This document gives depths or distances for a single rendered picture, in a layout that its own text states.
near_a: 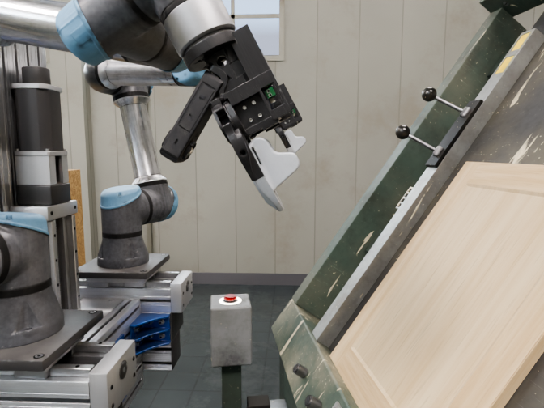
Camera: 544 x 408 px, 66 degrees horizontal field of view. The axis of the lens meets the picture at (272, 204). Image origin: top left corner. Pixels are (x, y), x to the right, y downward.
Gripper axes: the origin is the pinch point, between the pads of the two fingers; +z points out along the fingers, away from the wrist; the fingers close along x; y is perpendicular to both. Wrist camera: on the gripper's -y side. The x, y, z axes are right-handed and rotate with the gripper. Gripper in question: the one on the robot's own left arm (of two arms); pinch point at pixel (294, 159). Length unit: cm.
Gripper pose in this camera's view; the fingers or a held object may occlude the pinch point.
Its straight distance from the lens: 118.6
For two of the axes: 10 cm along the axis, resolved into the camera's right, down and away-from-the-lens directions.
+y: 8.8, -4.6, -1.3
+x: 0.7, -1.3, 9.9
